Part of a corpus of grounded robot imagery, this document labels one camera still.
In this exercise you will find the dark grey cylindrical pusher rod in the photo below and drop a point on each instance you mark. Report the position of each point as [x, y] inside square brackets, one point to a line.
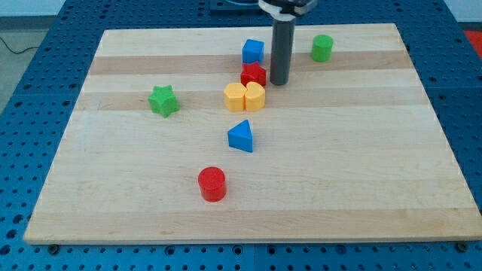
[281, 50]

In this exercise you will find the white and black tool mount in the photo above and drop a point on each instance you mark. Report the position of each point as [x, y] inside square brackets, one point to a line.
[287, 10]

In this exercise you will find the red star block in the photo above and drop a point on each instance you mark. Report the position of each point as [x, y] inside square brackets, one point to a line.
[253, 72]

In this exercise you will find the green star block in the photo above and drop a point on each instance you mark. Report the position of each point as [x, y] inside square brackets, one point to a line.
[163, 101]

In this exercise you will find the blue cube block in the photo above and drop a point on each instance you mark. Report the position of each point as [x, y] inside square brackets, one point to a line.
[253, 51]

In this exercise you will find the green cylinder block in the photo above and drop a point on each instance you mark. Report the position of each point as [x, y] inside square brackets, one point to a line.
[321, 48]

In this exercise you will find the yellow heart block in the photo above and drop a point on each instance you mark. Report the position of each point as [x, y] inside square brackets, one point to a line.
[254, 96]

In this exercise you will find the yellow pentagon block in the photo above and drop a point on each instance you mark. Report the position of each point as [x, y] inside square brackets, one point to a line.
[234, 96]

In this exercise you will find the blue triangle block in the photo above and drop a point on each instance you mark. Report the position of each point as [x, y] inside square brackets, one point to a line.
[240, 137]

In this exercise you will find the light wooden board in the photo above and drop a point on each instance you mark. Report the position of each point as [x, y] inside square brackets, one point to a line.
[349, 150]

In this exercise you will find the red cylinder block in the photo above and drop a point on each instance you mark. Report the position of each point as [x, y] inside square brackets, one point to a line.
[212, 183]

